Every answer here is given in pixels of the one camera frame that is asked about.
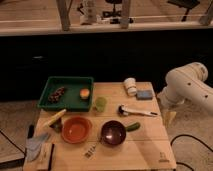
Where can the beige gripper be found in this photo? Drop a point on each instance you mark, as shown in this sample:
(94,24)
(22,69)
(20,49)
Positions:
(168,117)

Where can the white dish brush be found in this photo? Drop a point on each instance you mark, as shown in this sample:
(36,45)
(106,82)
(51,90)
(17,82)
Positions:
(127,111)

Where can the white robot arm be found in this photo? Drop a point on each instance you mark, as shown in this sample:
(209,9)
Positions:
(185,83)

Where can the dark purple bowl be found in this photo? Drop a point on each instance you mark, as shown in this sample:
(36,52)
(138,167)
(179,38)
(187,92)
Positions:
(113,133)

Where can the red orange bowl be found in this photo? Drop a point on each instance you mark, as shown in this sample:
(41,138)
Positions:
(76,130)

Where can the blue sponge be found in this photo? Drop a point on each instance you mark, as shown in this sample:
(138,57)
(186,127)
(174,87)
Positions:
(144,95)

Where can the green cucumber toy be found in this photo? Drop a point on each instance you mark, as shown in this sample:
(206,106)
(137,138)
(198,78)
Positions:
(133,127)

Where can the white rolled cup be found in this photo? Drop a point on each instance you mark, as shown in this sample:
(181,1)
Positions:
(130,86)

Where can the green plastic cup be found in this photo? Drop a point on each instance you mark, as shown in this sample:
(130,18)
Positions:
(100,104)

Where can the orange peach toy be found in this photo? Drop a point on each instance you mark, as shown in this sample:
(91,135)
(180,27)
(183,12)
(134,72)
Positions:
(84,93)

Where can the green plastic tray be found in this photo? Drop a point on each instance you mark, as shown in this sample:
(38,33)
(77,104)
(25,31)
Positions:
(70,100)

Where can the wooden block with black edge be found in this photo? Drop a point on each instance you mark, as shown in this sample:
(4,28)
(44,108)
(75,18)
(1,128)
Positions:
(45,157)

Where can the grey blue cloth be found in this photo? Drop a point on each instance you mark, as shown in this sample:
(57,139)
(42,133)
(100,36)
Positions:
(33,146)

